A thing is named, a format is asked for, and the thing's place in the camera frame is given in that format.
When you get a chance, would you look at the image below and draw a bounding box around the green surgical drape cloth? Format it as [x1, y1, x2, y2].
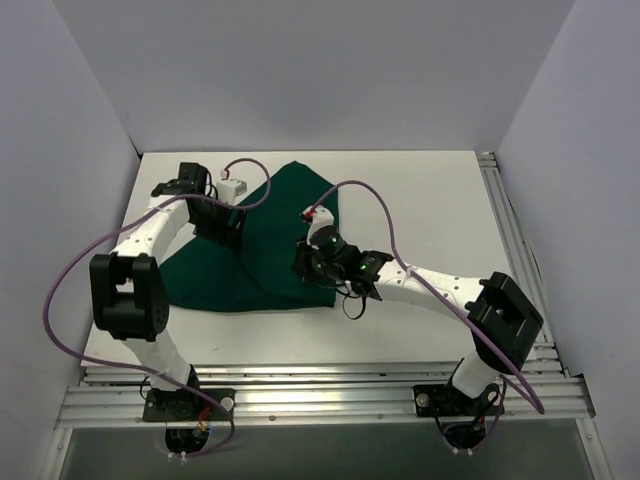
[160, 162, 336, 313]

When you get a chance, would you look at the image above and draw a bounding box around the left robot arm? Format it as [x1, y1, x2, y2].
[89, 162, 247, 419]

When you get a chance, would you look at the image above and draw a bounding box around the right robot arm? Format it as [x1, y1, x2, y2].
[292, 226, 544, 413]

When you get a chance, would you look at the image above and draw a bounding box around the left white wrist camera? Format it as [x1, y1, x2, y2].
[214, 178, 247, 205]

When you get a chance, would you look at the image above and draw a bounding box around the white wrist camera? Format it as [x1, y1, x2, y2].
[214, 178, 247, 205]
[301, 205, 334, 245]

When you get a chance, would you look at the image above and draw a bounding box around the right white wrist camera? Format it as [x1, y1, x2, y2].
[301, 205, 334, 245]

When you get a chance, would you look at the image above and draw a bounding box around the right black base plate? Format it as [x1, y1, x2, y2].
[413, 383, 504, 418]

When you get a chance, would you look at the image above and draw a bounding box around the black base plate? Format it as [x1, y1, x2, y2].
[142, 388, 236, 423]
[413, 383, 504, 418]

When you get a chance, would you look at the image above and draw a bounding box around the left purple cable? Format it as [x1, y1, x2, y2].
[42, 157, 273, 457]

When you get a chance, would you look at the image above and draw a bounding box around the purple cable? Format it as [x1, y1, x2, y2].
[42, 157, 273, 457]
[304, 179, 546, 449]

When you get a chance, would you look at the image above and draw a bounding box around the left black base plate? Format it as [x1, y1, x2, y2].
[142, 388, 236, 423]

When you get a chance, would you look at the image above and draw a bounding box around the aluminium rail frame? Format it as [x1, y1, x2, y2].
[43, 151, 611, 479]

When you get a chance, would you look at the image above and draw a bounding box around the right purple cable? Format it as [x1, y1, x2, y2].
[304, 179, 546, 449]

